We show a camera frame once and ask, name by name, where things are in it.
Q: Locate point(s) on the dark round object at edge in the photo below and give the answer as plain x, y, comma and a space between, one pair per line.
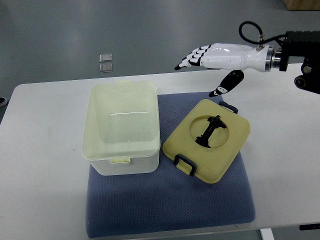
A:
3, 101

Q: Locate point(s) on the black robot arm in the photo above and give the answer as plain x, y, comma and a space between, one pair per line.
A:
304, 44

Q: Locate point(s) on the brown cardboard box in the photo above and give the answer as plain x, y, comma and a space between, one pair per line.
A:
302, 5

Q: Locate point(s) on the white storage box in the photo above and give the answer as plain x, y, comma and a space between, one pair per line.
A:
122, 128

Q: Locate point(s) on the upper floor metal plate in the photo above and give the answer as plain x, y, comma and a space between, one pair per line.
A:
105, 57

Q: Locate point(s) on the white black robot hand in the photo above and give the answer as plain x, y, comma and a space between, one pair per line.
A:
233, 57

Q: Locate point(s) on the blue grey cushion mat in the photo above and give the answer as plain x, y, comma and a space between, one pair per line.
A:
166, 200

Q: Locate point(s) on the yellow box lid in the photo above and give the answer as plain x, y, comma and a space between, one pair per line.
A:
207, 140

